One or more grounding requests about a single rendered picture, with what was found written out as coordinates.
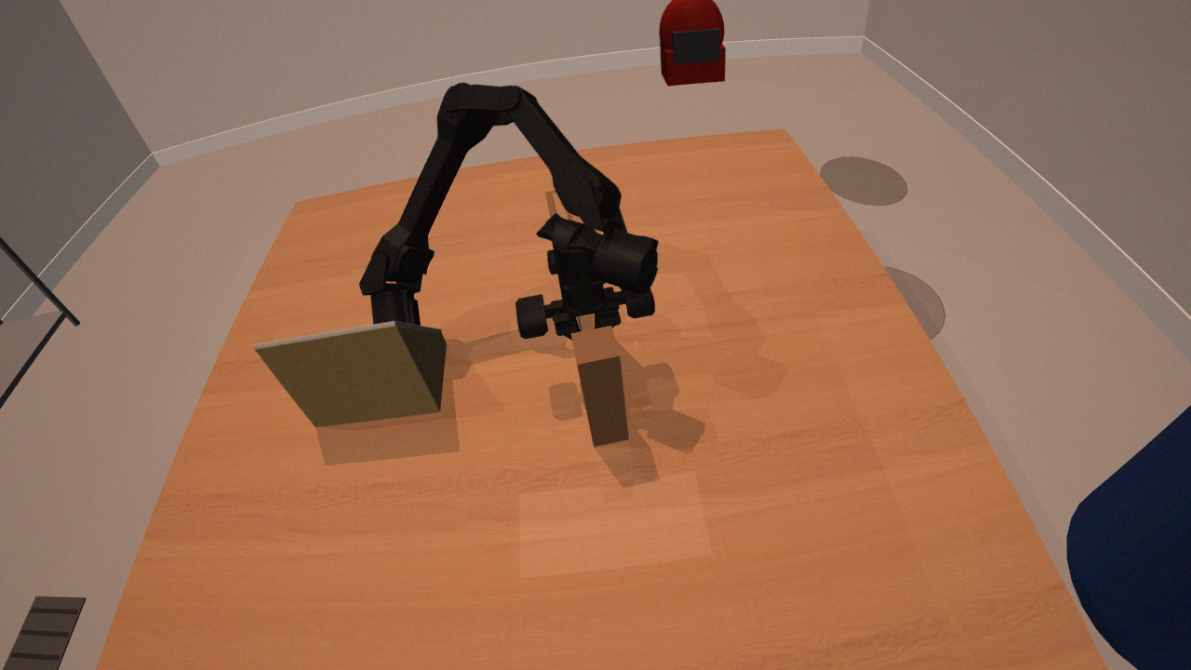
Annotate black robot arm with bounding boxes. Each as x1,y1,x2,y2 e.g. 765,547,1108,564
358,83,659,325

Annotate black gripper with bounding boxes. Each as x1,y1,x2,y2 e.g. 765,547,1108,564
515,273,655,340

